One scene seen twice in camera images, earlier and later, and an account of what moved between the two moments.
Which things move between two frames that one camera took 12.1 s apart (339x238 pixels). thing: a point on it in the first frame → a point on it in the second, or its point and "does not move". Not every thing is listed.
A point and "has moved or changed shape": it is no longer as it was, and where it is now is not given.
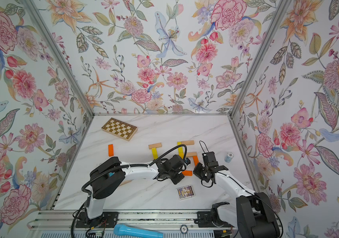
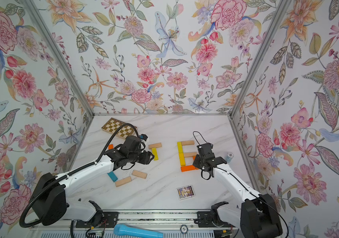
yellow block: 154,152 does not move
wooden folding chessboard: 119,129 does not move
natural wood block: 128,181 does not move
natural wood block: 191,154 does not move
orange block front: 188,173 has moved or changed shape
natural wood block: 155,145 does not move
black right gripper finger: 199,170 → 197,161
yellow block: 181,153 does not move
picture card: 185,192 does not move
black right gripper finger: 208,184 → 210,171
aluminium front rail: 165,220 does not move
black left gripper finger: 177,178 → 146,157
